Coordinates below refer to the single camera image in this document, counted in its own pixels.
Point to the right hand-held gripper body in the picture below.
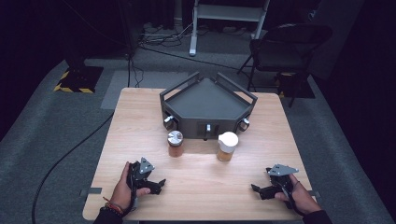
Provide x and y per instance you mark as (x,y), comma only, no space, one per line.
(281,179)

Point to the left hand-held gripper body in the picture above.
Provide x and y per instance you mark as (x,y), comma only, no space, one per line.
(139,174)

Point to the person's left hand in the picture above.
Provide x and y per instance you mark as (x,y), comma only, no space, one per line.
(122,194)

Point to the person's right hand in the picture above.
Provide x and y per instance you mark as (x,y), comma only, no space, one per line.
(301,197)

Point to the grey tape strip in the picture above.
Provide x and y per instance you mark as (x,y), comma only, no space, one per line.
(91,191)
(315,194)

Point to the silver lid spice jar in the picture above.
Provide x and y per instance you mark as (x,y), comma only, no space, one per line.
(175,143)

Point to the white lid spice jar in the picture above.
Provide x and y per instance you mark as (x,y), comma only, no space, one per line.
(227,146)

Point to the dark grey corner shelf rack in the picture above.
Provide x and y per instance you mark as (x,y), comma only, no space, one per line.
(206,107)

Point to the grey floor mat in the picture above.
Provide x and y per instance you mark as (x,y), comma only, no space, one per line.
(143,85)

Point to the black stand base striped tape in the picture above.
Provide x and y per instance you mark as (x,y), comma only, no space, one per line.
(77,77)

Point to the black folding chair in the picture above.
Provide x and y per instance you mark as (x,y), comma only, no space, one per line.
(281,53)

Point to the white metal stand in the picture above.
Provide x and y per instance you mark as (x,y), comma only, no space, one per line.
(229,14)

